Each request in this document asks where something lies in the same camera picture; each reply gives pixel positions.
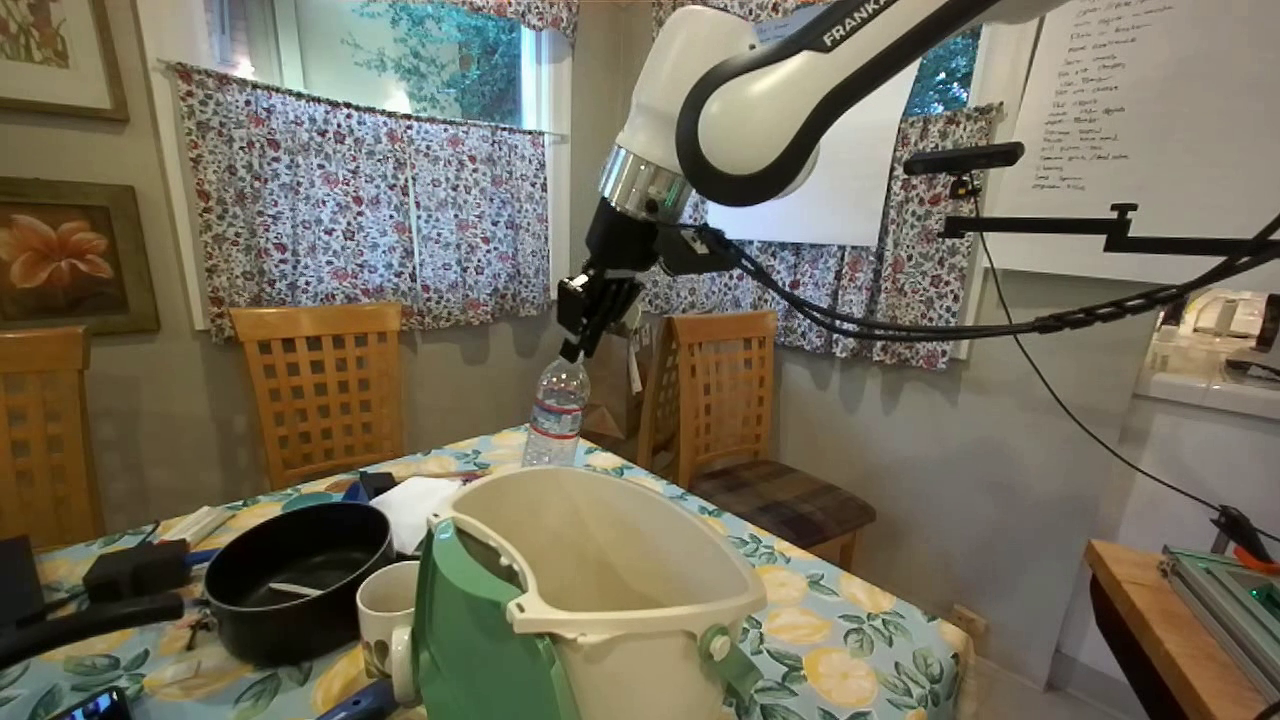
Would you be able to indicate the wooden lattice chair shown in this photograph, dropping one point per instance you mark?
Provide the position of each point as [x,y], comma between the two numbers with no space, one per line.
[44,445]
[327,387]

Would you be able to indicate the green tray on side table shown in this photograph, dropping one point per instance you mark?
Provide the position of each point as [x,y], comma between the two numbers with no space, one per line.
[1239,607]

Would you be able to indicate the black round pan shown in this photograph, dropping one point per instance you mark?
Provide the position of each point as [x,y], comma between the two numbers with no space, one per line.
[286,589]

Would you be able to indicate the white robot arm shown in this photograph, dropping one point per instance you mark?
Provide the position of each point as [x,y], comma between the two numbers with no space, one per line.
[734,119]

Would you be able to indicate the floral curtain right window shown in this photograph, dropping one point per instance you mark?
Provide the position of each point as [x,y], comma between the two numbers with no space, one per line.
[908,275]

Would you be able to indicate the clear plastic water bottle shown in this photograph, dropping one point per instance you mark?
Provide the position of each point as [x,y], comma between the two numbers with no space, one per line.
[556,412]

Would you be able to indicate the lemon print tablecloth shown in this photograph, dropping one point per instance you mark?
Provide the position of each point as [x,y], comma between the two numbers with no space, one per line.
[827,643]

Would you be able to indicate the cream and green trash can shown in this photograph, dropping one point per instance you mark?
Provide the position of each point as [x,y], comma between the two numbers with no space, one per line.
[560,595]

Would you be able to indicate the wooden side table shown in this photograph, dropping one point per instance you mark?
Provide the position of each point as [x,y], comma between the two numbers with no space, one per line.
[1169,657]

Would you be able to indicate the wooden chair with cushion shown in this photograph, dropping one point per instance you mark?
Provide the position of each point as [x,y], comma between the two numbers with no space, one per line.
[708,427]

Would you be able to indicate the whiteboard with writing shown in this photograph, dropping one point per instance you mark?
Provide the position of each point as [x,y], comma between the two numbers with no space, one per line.
[1165,106]

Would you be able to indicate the black camera boom stand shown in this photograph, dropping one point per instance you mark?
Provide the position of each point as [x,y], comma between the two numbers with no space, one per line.
[1115,229]

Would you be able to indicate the white ceramic mug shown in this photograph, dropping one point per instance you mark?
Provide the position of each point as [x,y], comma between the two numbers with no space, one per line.
[386,610]

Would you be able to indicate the flower painting in frame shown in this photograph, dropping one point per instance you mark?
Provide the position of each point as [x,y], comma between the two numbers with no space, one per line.
[74,252]

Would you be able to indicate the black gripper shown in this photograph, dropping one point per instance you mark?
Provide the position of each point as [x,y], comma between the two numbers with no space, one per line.
[590,302]

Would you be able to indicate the white paper napkin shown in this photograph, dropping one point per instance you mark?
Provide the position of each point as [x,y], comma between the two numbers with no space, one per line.
[410,510]

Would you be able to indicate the floral curtain left window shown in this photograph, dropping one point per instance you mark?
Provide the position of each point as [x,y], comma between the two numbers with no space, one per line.
[323,203]

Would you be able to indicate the wooden lattice chair left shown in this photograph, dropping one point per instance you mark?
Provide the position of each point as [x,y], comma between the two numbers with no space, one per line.
[44,445]

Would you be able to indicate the black device on table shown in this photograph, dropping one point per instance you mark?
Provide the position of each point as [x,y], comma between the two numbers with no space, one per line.
[120,589]

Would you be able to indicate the black phone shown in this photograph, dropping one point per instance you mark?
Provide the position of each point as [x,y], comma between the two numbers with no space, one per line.
[99,707]

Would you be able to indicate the wooden lattice chair middle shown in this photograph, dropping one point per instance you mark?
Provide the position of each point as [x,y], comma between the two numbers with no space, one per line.
[327,387]

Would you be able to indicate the upper framed picture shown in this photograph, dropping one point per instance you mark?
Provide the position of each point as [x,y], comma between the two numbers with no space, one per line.
[58,57]

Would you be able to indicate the floral curtain window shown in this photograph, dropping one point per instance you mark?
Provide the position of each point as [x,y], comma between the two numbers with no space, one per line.
[323,203]
[908,275]

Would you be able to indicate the brown paper bag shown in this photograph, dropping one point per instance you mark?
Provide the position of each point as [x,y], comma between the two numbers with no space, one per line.
[614,406]

